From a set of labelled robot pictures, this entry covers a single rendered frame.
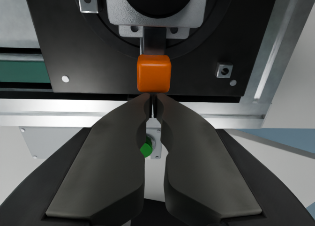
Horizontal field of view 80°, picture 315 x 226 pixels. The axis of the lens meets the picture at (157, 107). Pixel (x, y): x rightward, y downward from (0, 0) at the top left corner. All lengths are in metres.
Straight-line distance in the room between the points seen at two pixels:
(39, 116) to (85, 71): 0.11
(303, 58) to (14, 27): 0.45
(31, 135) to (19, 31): 0.14
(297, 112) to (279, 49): 0.25
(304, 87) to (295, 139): 1.59
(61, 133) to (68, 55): 0.13
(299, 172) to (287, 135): 1.31
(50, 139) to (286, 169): 0.56
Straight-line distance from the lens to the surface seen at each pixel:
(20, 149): 0.54
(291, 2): 0.27
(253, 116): 0.31
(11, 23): 0.32
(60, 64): 0.24
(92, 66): 0.23
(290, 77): 0.43
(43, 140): 0.34
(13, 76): 0.31
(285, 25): 0.27
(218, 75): 0.23
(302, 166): 0.64
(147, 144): 0.29
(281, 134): 1.92
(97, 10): 0.18
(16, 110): 0.33
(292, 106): 0.48
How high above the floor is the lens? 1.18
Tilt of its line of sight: 57 degrees down
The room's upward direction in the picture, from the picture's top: 177 degrees clockwise
